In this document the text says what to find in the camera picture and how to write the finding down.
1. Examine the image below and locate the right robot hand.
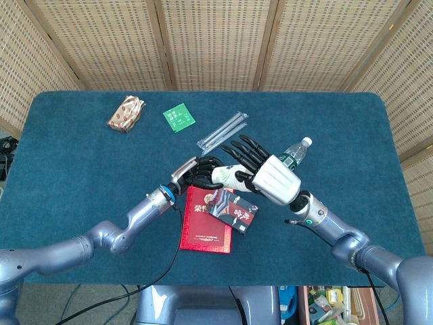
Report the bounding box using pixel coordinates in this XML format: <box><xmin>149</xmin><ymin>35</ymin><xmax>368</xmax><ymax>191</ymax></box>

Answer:
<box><xmin>221</xmin><ymin>134</ymin><xmax>302</xmax><ymax>207</ymax></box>

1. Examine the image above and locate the clear wrapped straw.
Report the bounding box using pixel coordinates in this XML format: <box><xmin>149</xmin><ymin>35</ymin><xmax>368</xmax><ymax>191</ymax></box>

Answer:
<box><xmin>199</xmin><ymin>113</ymin><xmax>250</xmax><ymax>149</ymax></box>
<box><xmin>196</xmin><ymin>110</ymin><xmax>244</xmax><ymax>146</ymax></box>
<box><xmin>202</xmin><ymin>121</ymin><xmax>247</xmax><ymax>152</ymax></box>

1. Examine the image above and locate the red certificate folder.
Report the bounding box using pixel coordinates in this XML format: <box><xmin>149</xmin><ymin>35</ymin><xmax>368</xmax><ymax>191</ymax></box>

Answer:
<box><xmin>179</xmin><ymin>185</ymin><xmax>234</xmax><ymax>255</ymax></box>

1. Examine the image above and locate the woven wood-framed folding screen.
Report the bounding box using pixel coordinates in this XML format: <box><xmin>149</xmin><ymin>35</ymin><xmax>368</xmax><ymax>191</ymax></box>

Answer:
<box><xmin>0</xmin><ymin>0</ymin><xmax>433</xmax><ymax>253</ymax></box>

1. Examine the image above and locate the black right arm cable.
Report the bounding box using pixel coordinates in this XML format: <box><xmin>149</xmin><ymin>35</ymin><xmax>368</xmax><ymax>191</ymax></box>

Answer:
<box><xmin>362</xmin><ymin>268</ymin><xmax>390</xmax><ymax>325</ymax></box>

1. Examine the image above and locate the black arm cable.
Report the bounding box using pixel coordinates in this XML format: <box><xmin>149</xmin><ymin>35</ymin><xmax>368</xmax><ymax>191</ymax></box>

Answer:
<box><xmin>362</xmin><ymin>268</ymin><xmax>390</xmax><ymax>325</ymax></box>
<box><xmin>55</xmin><ymin>202</ymin><xmax>183</xmax><ymax>325</ymax></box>

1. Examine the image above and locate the blue carpet table cloth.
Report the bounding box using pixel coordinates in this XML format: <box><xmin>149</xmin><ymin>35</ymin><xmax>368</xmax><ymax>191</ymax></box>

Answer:
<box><xmin>0</xmin><ymin>90</ymin><xmax>426</xmax><ymax>288</ymax></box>

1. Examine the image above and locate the green tea sachet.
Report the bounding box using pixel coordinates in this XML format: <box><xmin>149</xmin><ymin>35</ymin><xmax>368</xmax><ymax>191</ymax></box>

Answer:
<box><xmin>162</xmin><ymin>103</ymin><xmax>196</xmax><ymax>133</ymax></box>

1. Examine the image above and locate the black red printed box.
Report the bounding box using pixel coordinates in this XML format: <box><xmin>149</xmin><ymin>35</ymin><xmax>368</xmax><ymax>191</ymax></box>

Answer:
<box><xmin>206</xmin><ymin>188</ymin><xmax>260</xmax><ymax>234</ymax></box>

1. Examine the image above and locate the box of assorted clutter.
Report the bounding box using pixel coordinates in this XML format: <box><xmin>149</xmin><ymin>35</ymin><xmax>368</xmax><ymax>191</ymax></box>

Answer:
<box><xmin>297</xmin><ymin>285</ymin><xmax>380</xmax><ymax>325</ymax></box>

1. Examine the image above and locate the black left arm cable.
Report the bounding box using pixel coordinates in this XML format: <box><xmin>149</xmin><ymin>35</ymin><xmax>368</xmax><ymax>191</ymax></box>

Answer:
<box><xmin>55</xmin><ymin>202</ymin><xmax>183</xmax><ymax>325</ymax></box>

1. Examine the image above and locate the silver robot torso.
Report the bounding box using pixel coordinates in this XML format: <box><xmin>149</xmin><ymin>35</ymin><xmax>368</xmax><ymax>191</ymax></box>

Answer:
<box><xmin>135</xmin><ymin>285</ymin><xmax>281</xmax><ymax>325</ymax></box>

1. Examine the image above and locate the clear plastic water bottle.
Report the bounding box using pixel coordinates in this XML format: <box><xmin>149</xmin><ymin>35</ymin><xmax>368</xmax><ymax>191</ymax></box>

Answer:
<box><xmin>277</xmin><ymin>137</ymin><xmax>314</xmax><ymax>169</ymax></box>

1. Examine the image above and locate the gold red-print snack wrapper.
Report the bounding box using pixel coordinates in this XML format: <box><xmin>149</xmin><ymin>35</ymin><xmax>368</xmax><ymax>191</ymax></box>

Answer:
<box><xmin>107</xmin><ymin>95</ymin><xmax>147</xmax><ymax>133</ymax></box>

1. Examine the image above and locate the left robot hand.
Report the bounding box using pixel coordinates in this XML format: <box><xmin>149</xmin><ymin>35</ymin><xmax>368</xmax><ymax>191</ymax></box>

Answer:
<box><xmin>170</xmin><ymin>156</ymin><xmax>225</xmax><ymax>196</ymax></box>

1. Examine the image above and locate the white bottle with green label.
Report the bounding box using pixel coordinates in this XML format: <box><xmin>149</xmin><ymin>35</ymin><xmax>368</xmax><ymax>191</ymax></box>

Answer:
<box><xmin>211</xmin><ymin>165</ymin><xmax>245</xmax><ymax>190</ymax></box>

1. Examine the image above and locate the black equipment on floor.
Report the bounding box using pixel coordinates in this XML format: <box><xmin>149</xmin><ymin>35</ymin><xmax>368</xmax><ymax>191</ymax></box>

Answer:
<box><xmin>0</xmin><ymin>135</ymin><xmax>18</xmax><ymax>181</ymax></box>

